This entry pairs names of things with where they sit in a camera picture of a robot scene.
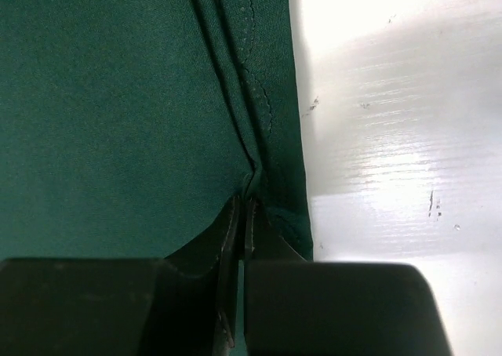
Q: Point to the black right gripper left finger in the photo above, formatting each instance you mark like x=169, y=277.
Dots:
x=183, y=304

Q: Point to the dark green cloth placemat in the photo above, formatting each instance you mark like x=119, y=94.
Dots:
x=126, y=125

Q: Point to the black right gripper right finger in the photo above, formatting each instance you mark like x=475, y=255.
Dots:
x=299, y=307

